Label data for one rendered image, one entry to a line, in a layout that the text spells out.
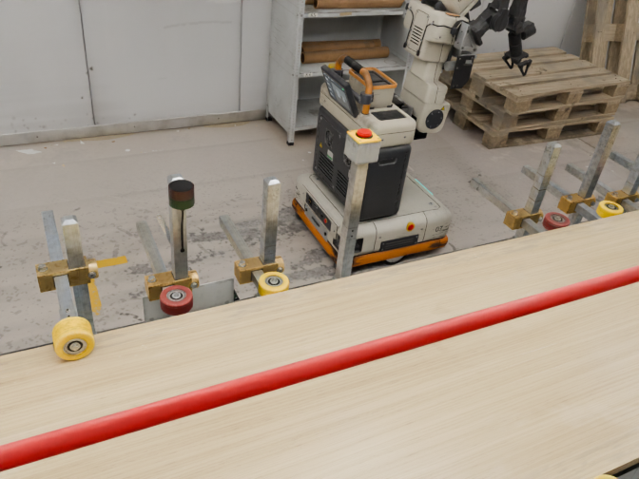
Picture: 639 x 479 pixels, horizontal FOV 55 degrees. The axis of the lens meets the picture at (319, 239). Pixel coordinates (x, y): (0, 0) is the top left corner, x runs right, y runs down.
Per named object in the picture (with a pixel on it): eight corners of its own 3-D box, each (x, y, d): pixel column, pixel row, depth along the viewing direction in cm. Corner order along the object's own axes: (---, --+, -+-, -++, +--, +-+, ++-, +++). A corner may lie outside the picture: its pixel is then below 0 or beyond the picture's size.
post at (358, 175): (331, 280, 194) (349, 155, 168) (345, 277, 196) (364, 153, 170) (338, 290, 191) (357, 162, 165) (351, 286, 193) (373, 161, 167)
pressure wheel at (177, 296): (158, 320, 158) (156, 286, 152) (188, 314, 161) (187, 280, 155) (165, 341, 153) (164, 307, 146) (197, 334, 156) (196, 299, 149)
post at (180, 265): (174, 319, 173) (166, 173, 146) (186, 316, 175) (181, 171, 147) (178, 328, 171) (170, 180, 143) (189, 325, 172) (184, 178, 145)
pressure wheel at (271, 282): (252, 317, 163) (254, 284, 156) (262, 298, 169) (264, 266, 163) (280, 325, 161) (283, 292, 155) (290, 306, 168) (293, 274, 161)
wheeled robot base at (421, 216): (338, 275, 304) (344, 234, 290) (289, 208, 349) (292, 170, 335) (448, 250, 331) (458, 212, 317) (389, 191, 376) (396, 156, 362)
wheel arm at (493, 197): (468, 186, 235) (471, 177, 232) (475, 185, 236) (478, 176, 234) (547, 251, 204) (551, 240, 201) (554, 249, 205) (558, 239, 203)
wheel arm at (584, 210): (519, 174, 244) (522, 164, 241) (526, 172, 245) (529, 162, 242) (602, 233, 213) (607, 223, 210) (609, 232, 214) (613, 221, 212)
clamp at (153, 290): (145, 290, 164) (144, 276, 161) (194, 279, 169) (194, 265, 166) (149, 303, 160) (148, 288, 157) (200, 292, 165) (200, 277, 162)
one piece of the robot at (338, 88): (362, 132, 278) (349, 91, 262) (328, 102, 303) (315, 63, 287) (383, 121, 279) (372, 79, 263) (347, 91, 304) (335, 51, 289)
